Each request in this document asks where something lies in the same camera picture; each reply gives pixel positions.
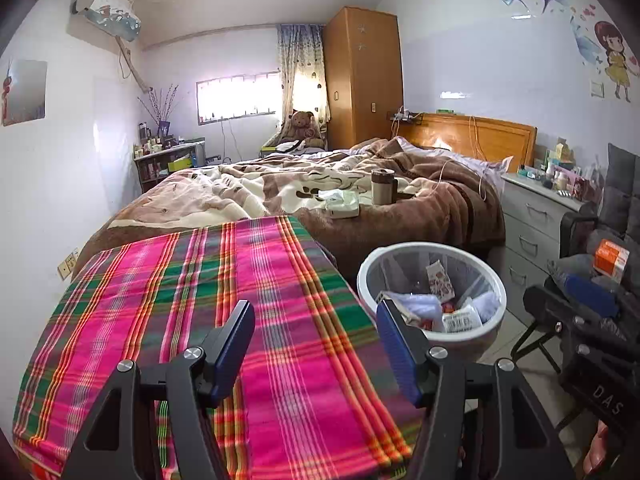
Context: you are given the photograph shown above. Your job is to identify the patterned snack wrapper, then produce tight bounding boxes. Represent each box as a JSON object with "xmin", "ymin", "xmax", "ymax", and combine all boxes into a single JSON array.
[{"xmin": 426, "ymin": 260, "xmax": 456, "ymax": 304}]

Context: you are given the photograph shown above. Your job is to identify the white trash bin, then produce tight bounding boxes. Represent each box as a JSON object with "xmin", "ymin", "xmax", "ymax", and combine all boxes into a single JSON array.
[{"xmin": 357, "ymin": 242, "xmax": 506, "ymax": 362}]

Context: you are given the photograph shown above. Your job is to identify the black chair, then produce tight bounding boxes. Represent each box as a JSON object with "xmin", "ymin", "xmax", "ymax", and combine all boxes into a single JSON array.
[{"xmin": 511, "ymin": 145, "xmax": 639, "ymax": 385}]

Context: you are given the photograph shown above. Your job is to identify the orange white small box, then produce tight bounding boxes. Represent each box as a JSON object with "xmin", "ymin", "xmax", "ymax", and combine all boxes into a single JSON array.
[{"xmin": 593, "ymin": 238, "xmax": 630, "ymax": 284}]

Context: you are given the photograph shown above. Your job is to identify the grey nightstand drawers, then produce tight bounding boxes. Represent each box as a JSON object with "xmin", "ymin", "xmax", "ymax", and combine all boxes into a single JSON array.
[{"xmin": 489, "ymin": 172, "xmax": 593, "ymax": 325}]

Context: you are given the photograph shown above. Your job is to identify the plaid pink green cloth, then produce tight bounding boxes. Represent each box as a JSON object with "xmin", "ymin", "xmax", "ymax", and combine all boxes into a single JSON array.
[{"xmin": 12, "ymin": 217, "xmax": 422, "ymax": 479}]

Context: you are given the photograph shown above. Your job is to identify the wooden headboard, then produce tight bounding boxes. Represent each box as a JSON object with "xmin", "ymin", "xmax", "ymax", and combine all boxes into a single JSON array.
[{"xmin": 396, "ymin": 113, "xmax": 537, "ymax": 172}]

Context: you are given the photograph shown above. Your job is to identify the brown thermos cup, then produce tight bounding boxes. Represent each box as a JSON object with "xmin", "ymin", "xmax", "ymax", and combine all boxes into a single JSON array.
[{"xmin": 371, "ymin": 168, "xmax": 398, "ymax": 206}]

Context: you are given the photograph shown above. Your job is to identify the brown beige blanket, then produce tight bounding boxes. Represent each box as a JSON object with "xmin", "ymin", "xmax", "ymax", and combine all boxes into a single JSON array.
[{"xmin": 76, "ymin": 136, "xmax": 506, "ymax": 278}]

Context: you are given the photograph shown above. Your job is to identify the cluttered shelf desk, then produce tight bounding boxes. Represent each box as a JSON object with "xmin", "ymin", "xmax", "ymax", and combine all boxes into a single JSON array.
[{"xmin": 134, "ymin": 122, "xmax": 206, "ymax": 192}]

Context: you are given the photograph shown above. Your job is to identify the brown teddy bear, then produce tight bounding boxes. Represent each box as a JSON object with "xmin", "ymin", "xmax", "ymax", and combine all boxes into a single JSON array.
[{"xmin": 281, "ymin": 110, "xmax": 326, "ymax": 150}]

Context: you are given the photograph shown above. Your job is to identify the wooden wardrobe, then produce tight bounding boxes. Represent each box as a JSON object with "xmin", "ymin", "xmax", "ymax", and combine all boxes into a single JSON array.
[{"xmin": 322, "ymin": 6, "xmax": 404, "ymax": 150}]

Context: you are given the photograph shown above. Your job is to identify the floral curtain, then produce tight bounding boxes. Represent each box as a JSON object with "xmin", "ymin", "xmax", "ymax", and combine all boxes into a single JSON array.
[{"xmin": 277, "ymin": 24, "xmax": 331, "ymax": 131}]

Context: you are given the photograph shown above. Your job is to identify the dried branches vase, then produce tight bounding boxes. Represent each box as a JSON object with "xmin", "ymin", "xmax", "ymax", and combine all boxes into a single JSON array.
[{"xmin": 138, "ymin": 84, "xmax": 180, "ymax": 138}]

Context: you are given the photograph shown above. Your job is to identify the window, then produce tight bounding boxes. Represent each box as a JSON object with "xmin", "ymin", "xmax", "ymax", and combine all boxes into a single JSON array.
[{"xmin": 196, "ymin": 72, "xmax": 282, "ymax": 126}]

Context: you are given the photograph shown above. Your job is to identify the cartoon girl wall sticker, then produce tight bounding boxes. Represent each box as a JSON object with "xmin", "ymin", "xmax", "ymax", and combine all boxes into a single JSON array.
[{"xmin": 594, "ymin": 21, "xmax": 639, "ymax": 103}]

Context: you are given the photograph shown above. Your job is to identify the silver wall poster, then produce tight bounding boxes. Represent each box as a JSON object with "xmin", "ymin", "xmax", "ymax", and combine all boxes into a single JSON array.
[{"xmin": 1, "ymin": 60, "xmax": 48, "ymax": 127}]

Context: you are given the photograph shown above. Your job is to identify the wall air conditioner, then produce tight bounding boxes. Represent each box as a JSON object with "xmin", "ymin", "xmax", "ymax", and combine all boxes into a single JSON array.
[{"xmin": 70, "ymin": 0, "xmax": 142, "ymax": 42}]

